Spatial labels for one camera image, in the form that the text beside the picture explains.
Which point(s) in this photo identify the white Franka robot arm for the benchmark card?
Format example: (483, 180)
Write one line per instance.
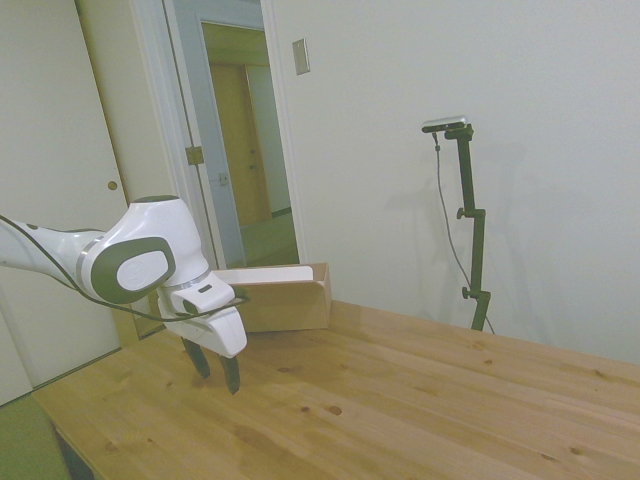
(145, 235)

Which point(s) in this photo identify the wooden hallway door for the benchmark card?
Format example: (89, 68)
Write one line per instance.
(237, 145)

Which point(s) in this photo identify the white open door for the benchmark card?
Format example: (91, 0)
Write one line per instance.
(190, 130)

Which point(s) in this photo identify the grey exterior camera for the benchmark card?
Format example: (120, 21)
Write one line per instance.
(446, 123)

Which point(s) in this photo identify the open cardboard box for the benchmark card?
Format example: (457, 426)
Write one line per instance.
(287, 300)

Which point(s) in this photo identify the brass door hinge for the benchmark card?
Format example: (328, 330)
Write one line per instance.
(194, 155)

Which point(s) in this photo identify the white wall switch plate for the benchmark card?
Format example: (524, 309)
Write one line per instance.
(301, 56)

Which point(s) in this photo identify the black camera stand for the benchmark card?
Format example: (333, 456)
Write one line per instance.
(472, 220)

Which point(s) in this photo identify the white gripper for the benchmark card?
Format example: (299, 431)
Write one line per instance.
(220, 332)

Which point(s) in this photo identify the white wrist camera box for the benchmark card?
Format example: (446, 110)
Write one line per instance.
(202, 295)

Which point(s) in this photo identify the white closet door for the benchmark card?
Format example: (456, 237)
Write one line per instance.
(55, 175)

